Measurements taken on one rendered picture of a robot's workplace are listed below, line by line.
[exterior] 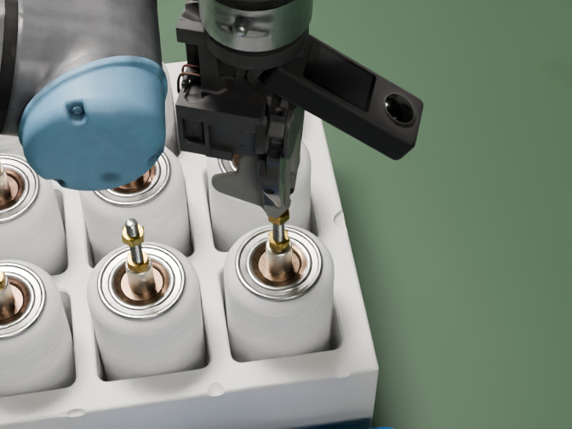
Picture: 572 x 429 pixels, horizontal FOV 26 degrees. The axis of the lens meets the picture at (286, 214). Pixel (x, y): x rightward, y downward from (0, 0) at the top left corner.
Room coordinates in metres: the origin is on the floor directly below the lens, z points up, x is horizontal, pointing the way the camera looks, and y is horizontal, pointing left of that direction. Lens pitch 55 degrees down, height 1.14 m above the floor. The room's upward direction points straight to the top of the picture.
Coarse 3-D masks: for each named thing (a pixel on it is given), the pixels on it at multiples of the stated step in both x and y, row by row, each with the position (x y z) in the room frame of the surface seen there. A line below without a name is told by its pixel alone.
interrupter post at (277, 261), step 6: (270, 252) 0.57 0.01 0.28; (276, 252) 0.57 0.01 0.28; (282, 252) 0.57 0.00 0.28; (288, 252) 0.57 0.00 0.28; (270, 258) 0.57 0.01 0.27; (276, 258) 0.57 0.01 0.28; (282, 258) 0.57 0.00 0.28; (288, 258) 0.57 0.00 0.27; (270, 264) 0.57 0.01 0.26; (276, 264) 0.57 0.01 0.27; (282, 264) 0.57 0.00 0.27; (288, 264) 0.57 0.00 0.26; (270, 270) 0.57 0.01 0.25; (276, 270) 0.57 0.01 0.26; (282, 270) 0.57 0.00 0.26; (288, 270) 0.57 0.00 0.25
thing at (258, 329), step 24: (240, 240) 0.61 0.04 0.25; (240, 288) 0.56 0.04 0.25; (240, 312) 0.55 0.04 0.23; (264, 312) 0.54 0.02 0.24; (288, 312) 0.54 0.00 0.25; (312, 312) 0.54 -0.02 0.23; (240, 336) 0.55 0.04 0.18; (264, 336) 0.53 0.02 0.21; (288, 336) 0.53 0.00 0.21; (312, 336) 0.54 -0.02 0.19; (240, 360) 0.55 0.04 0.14
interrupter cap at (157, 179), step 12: (156, 168) 0.68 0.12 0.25; (168, 168) 0.68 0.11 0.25; (144, 180) 0.67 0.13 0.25; (156, 180) 0.67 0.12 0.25; (168, 180) 0.67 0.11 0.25; (96, 192) 0.65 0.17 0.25; (108, 192) 0.65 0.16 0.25; (120, 192) 0.65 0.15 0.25; (132, 192) 0.65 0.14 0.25; (144, 192) 0.65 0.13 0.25; (156, 192) 0.65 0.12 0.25; (120, 204) 0.64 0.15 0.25; (132, 204) 0.64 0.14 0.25
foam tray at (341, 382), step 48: (192, 192) 0.71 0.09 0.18; (336, 192) 0.71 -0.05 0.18; (192, 240) 0.69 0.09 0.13; (336, 240) 0.65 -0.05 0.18; (336, 288) 0.60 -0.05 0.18; (336, 336) 0.57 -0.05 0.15; (96, 384) 0.50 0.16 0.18; (144, 384) 0.50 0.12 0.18; (192, 384) 0.50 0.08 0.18; (240, 384) 0.50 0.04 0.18; (288, 384) 0.50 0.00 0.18; (336, 384) 0.51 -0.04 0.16
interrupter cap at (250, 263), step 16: (256, 240) 0.60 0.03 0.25; (304, 240) 0.60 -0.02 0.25; (240, 256) 0.59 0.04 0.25; (256, 256) 0.59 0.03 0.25; (304, 256) 0.59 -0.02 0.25; (320, 256) 0.59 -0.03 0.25; (240, 272) 0.57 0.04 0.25; (256, 272) 0.57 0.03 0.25; (288, 272) 0.57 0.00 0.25; (304, 272) 0.57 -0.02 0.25; (320, 272) 0.57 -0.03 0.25; (256, 288) 0.55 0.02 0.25; (272, 288) 0.55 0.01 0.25; (288, 288) 0.55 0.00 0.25; (304, 288) 0.55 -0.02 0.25
